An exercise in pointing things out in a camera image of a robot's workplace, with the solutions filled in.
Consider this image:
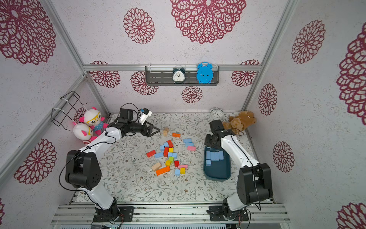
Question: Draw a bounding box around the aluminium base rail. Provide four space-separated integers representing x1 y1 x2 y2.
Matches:
51 203 291 226

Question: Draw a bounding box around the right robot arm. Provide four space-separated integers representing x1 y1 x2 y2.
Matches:
205 120 273 214

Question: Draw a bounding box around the white pink plush toy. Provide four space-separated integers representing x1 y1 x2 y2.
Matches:
72 122 97 145

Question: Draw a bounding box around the natural wood long block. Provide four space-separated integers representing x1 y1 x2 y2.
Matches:
151 162 162 171

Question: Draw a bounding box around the red block left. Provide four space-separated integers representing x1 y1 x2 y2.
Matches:
146 150 156 158

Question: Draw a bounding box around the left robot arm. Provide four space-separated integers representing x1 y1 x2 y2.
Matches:
65 108 160 215

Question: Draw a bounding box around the pink block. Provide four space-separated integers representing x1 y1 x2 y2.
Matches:
187 146 196 152

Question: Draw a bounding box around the long light blue block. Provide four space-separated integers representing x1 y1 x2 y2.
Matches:
206 151 211 160

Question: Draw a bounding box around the dark green alarm clock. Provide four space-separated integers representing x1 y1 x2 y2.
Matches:
172 68 186 84

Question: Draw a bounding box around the brown teddy bear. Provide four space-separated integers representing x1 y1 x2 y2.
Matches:
222 111 256 135

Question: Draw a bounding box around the blue alarm clock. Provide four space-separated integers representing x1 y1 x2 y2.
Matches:
196 62 214 84

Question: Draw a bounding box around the long red block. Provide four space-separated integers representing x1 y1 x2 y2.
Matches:
167 140 173 148

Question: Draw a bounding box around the black wire basket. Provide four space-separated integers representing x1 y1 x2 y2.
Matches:
50 91 87 131

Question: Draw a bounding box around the grey wall shelf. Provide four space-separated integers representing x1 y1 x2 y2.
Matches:
145 67 220 86

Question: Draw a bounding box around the long orange block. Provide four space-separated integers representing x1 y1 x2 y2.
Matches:
156 166 171 176

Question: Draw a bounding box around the dark teal plastic tray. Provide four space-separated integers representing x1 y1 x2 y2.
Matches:
204 146 231 182

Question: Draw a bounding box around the white plush with glasses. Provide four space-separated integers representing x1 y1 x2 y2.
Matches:
79 107 108 135

